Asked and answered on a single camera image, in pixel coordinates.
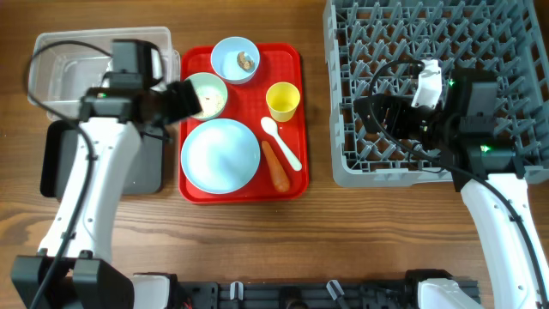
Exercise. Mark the white plastic spoon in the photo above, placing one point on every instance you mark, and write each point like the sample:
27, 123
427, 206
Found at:
271, 128

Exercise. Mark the light blue bowl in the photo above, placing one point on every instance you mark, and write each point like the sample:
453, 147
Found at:
223, 59

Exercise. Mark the brown food scrap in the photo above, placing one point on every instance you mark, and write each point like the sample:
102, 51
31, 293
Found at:
245, 62

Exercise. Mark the clear plastic bin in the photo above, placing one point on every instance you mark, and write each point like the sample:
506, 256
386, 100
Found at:
60, 76

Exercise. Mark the orange carrot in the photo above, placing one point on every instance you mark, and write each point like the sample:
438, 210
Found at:
278, 176

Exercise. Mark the red plastic tray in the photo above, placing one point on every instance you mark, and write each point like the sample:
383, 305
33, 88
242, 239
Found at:
279, 62

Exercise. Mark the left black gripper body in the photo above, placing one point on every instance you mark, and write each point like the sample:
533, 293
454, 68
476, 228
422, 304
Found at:
174, 103

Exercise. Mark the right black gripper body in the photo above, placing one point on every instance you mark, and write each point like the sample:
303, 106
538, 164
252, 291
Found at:
406, 122

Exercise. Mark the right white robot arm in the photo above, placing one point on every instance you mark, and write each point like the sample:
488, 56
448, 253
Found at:
487, 172

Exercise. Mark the light green bowl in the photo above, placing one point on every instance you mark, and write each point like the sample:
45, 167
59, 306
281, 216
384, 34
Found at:
212, 93

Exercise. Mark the grey dishwasher rack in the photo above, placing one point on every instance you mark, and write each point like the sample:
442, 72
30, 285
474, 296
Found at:
504, 37

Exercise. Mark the yellow plastic cup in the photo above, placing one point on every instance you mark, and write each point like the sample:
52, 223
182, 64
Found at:
283, 100

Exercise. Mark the black tray bin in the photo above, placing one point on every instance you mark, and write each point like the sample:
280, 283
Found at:
146, 172

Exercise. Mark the large light blue plate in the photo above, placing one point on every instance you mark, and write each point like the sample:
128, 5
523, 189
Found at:
220, 156

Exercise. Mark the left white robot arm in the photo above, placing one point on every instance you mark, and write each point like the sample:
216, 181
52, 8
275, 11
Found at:
73, 265

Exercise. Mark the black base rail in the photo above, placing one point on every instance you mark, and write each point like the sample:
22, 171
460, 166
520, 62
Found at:
380, 294

